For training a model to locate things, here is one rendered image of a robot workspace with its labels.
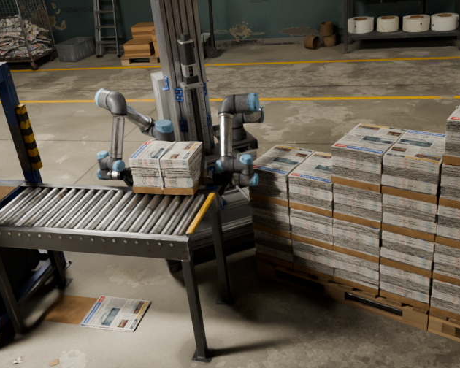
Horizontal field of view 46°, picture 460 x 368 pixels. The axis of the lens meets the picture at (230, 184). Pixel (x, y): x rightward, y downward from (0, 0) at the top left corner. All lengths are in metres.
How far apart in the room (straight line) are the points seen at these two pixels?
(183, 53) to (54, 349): 2.01
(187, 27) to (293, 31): 6.25
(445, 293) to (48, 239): 2.18
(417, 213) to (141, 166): 1.54
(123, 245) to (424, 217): 1.58
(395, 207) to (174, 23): 1.81
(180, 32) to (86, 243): 1.51
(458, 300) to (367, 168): 0.86
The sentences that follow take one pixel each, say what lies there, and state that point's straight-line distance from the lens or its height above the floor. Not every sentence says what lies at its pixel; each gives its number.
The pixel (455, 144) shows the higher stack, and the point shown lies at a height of 1.17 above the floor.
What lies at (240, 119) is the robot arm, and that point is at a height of 0.97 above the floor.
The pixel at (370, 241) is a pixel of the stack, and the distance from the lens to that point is 3.19.
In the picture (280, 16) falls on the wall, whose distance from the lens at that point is 9.82.
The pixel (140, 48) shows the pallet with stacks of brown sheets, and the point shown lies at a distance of 9.54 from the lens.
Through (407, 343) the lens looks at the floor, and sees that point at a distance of 3.33.
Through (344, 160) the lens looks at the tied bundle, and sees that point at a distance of 3.02.
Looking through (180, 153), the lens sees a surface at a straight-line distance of 3.17.
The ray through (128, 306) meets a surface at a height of 0.01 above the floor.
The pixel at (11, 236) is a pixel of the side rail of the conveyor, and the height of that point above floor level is 0.75.
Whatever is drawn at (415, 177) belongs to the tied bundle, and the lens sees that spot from 2.91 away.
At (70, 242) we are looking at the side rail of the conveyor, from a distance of 3.10.
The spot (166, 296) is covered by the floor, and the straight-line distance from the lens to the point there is 3.75.
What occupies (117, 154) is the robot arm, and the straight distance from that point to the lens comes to 3.43.
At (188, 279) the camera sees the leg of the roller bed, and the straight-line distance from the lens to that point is 2.91.
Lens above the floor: 2.28
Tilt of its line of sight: 27 degrees down
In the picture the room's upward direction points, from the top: 7 degrees counter-clockwise
